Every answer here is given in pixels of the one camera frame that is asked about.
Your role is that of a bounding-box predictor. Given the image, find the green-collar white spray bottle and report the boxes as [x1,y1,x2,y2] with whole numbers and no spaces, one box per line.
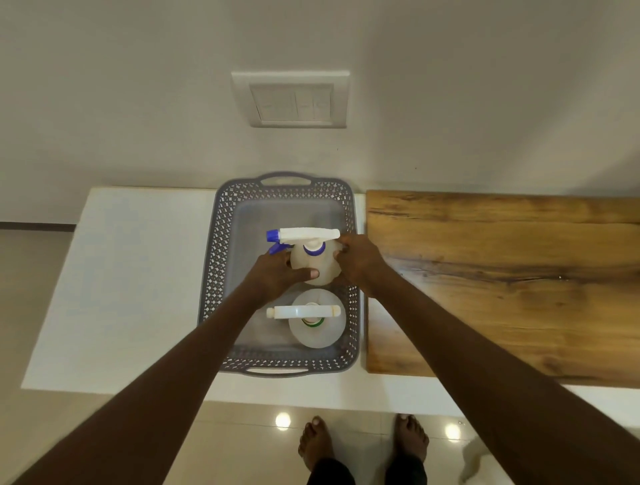
[266,289,347,349]

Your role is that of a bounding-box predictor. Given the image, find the person's left foot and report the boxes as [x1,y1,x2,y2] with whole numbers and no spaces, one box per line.
[298,416,336,472]

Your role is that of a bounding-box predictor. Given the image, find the person's right forearm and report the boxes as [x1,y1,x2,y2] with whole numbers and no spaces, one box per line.
[359,267,640,485]

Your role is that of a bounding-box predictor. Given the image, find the grey perforated plastic basket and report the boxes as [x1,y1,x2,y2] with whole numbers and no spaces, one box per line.
[198,172,363,377]

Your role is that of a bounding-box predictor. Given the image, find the blue-nozzle white spray bottle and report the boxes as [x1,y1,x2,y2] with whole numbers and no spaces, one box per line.
[266,227,346,286]

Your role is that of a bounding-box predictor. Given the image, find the person's right foot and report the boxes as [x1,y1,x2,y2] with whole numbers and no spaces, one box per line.
[392,414,430,463]

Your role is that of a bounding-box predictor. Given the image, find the person's right hand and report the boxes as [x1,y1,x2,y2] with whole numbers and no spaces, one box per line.
[333,233,392,299]

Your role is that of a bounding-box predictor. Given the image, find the person's left forearm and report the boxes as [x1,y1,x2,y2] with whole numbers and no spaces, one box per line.
[12,280,281,485]

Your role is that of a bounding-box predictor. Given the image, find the person's left hand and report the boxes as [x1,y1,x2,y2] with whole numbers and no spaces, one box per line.
[245,248,321,304]

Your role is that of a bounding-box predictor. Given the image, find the white wall switch plate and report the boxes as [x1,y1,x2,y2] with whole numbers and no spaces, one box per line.
[231,70,351,129]

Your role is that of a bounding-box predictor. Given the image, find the person's black trousers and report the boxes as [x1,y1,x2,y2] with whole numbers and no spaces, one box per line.
[306,454,429,485]

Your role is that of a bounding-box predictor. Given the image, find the person's foot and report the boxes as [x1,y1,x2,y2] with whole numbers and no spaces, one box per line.
[392,414,430,463]
[298,416,336,472]

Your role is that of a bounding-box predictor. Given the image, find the wooden board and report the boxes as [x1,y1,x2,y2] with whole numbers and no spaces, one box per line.
[365,190,640,388]

